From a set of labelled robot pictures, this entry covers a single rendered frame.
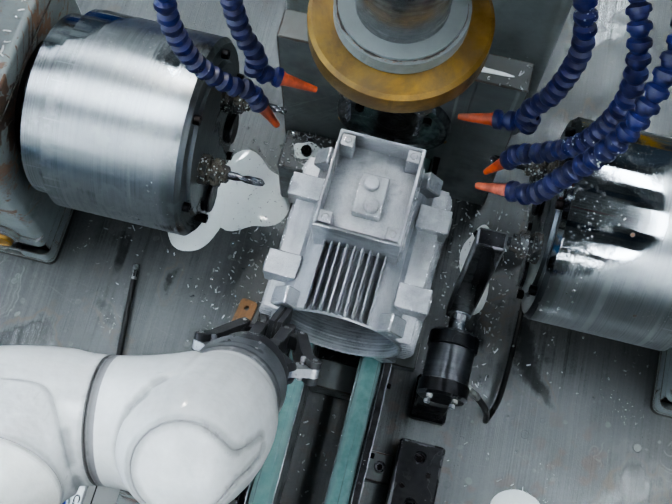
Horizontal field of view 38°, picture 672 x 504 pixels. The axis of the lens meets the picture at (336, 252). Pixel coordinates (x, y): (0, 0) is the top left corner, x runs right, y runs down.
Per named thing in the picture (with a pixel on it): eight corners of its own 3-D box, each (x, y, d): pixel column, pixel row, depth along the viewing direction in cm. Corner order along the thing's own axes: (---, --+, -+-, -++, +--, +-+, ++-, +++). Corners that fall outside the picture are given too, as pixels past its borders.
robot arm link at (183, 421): (287, 341, 80) (131, 333, 82) (249, 401, 65) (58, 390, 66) (285, 467, 82) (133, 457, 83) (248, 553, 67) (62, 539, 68)
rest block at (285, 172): (290, 161, 147) (287, 124, 136) (335, 171, 146) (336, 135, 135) (280, 196, 145) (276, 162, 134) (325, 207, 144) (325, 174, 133)
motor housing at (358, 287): (306, 195, 132) (303, 132, 114) (443, 231, 130) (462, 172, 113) (263, 334, 126) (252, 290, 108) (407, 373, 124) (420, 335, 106)
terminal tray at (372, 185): (337, 154, 117) (338, 127, 110) (423, 176, 116) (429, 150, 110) (309, 245, 113) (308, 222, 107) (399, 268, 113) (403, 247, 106)
